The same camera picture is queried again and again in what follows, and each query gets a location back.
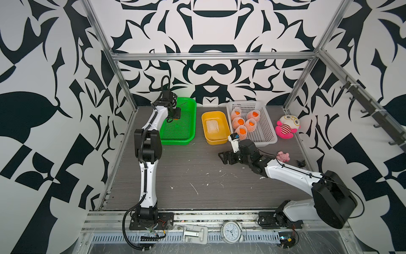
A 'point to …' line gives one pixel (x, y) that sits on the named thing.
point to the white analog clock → (232, 232)
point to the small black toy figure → (301, 164)
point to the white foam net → (212, 126)
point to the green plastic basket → (181, 131)
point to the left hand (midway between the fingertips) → (173, 111)
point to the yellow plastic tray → (220, 138)
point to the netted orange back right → (254, 114)
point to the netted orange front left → (242, 130)
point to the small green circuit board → (287, 239)
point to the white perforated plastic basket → (265, 133)
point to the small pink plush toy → (283, 157)
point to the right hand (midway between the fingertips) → (224, 150)
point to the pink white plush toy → (287, 126)
